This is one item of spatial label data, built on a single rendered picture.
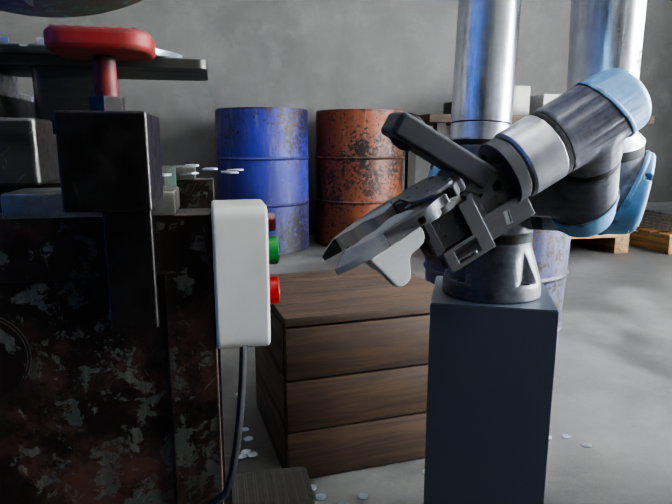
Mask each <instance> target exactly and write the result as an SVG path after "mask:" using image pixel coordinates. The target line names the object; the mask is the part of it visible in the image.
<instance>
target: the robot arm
mask: <svg viewBox="0 0 672 504"><path fill-rule="evenodd" d="M646 6H647V0H571V11H570V32H569V52H568V73H567V91H566V92H564V93H563V94H561V95H560V96H558V97H556V98H555V99H553V100H551V101H550V102H548V103H547V104H545V105H543V106H542V107H540V108H539V109H537V110H535V111H534V112H532V113H530V114H529V115H527V116H525V117H524V118H522V119H520V120H519V121H517V122H515V123H514V124H512V114H513V101H514V88H515V75H516V62H517V49H518V36H519V24H520V11H521V0H459V3H458V18H457V33H456V48H455V63H454V78H453V93H452V108H451V123H450V138H447V137H446V136H444V135H442V134H441V133H439V132H438V131H436V130H434V129H433V128H431V127H430V126H428V125H427V124H425V122H424V121H423V119H422V118H421V117H420V116H418V115H416V114H414V113H407V112H393V113H390V114H389V115H388V117H387V119H386V120H385V122H384V124H383V126H382V128H381V133H382V134H383V135H384V136H386V137H388V138H389V139H390V140H391V142H392V144H393V145H394V146H395V147H396V148H398V149H400V150H403V151H411V152H412V153H414V154H416V155H417V156H419V157H421V158H422V159H424V160H426V161H427V162H429V163H430V172H429V173H428V177H427V178H425V179H423V180H421V181H419V182H417V183H416V184H414V185H412V186H410V187H409V188H407V189H406V190H404V191H403V192H402V193H401V194H399V195H397V196H395V197H393V198H391V199H389V200H387V201H385V202H384V203H382V204H381V205H379V206H377V207H376V208H374V209H373V210H371V211H370V212H368V213H367V214H365V215H364V216H362V217H361V218H359V220H357V221H356V222H354V223H353V224H351V225H350V226H348V227H347V228H346V229H344V230H343V231H342V232H341V233H339V234H338V235H337V236H336V237H334V238H333V239H332V240H331V242H330V243H329V245H328V246H327V248H326V249H325V251H324V252H323V254H322V257H323V259H324V261H325V260H327V259H329V258H331V257H332V256H334V255H336V254H338V253H340V252H342V251H343V250H344V249H345V250H344V252H343V254H342V256H341V258H340V260H339V262H338V264H337V266H336V268H335V271H336V273H337V274H342V273H344V272H346V271H348V270H351V269H353V268H355V267H357V266H359V265H361V264H363V263H364V262H365V263H366V264H367V265H368V266H369V267H370V268H371V269H373V270H377V271H378V272H379V273H380V274H381V275H382V276H383V277H384V278H385V279H386V280H387V281H388V282H389V283H390V284H391V285H393V286H395V287H402V286H404V285H406V284H407V283H408V282H409V280H410V278H411V268H410V257H411V255H412V253H413V252H414V251H416V250H417V249H418V248H420V249H421V250H422V252H423V254H424V256H425V258H426V259H427V260H430V261H432V262H434V263H436V264H437V265H439V266H441V267H443V268H445V272H444V274H443V284H442V290H443V291H444V292H445V293H446V294H448V295H450V296H452V297H455V298H458V299H461V300H466V301H471V302H477V303H486V304H521V303H528V302H532V301H535V300H537V299H539V298H540V296H541V279H540V275H539V271H538V267H537V264H536V260H535V256H534V252H533V249H532V239H533V229H535V230H551V231H560V232H563V233H565V234H567V235H568V236H571V237H577V238H584V237H591V236H594V235H597V234H598V235H605V234H620V235H625V234H630V233H632V232H633V231H635V230H636V229H637V227H638V226H639V224H640V222H641V219H642V216H643V213H644V210H645V207H646V204H647V200H648V196H649V192H650V188H651V184H652V178H653V174H654V169H655V163H656V155H655V153H653V152H650V151H649V150H646V151H645V143H646V140H645V138H644V137H643V136H642V135H641V134H640V133H639V132H638V130H640V129H641V128H642V127H644V126H645V125H646V123H647V122H648V121H649V119H650V116H651V111H652V106H651V100H650V96H649V94H648V92H647V90H646V88H645V86H644V85H643V84H642V82H641V81H640V80H639V74H640V65H641V55H642V45H643V35H644V25H645V15H646ZM347 247H349V248H347ZM346 248H347V249H346Z"/></svg>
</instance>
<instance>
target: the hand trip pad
mask: <svg viewBox="0 0 672 504"><path fill-rule="evenodd" d="M43 35H44V44H45V47H46V48H47V49H48V50H49V51H51V52H53V53H55V54H56V55H58V56H60V57H64V58H69V59H78V60H92V65H93V77H94V90H95V96H118V82H117V68H116V61H149V60H153V59H154V58H155V57H156V46H155V42H154V40H153V38H152V37H151V35H150V34H149V33H148V32H146V31H143V30H139V29H136V28H135V27H131V28H123V27H109V26H104V27H96V26H81V25H77V26H68V25H56V26H55V25H54V24H49V26H48V27H46V28H45V29H44V31H43ZM118 97H119V96H118Z"/></svg>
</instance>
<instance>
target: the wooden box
mask: <svg viewBox="0 0 672 504"><path fill-rule="evenodd" d="M269 276H278V278H279V283H280V302H279V303H278V304H270V328H271V342H270V344H269V345H268V346H256V347H255V363H256V400H257V406H258V409H259V411H260V414H261V416H262V419H263V421H264V424H265V426H266V429H267V432H268V434H269V437H270V439H271V442H272V444H273V447H274V449H275V452H276V454H277V457H278V459H279V462H280V465H281V467H282V469H283V468H291V467H304V468H306V469H307V472H308V476H309V479H311V478H316V477H321V476H327V475H332V474H338V473H343V472H349V471H354V470H359V469H365V468H370V467H376V466H381V465H386V464H392V463H397V462H403V461H408V460H413V459H419V458H424V457H425V445H426V415H427V385H428V355H429V326H430V303H431V298H432V293H433V289H434V284H433V283H431V282H429V281H427V280H425V279H423V278H421V277H419V276H417V275H415V274H413V273H411V278H410V280H409V282H408V283H407V284H406V285H404V286H402V287H395V286H393V285H391V284H390V283H389V282H388V281H387V280H386V279H385V278H384V277H383V276H382V275H381V274H380V273H379V272H378V271H377V270H373V269H371V268H370V267H363V268H353V269H351V270H348V271H346V272H344V273H342V274H337V273H336V271H335V270H321V271H307V272H293V273H279V274H269Z"/></svg>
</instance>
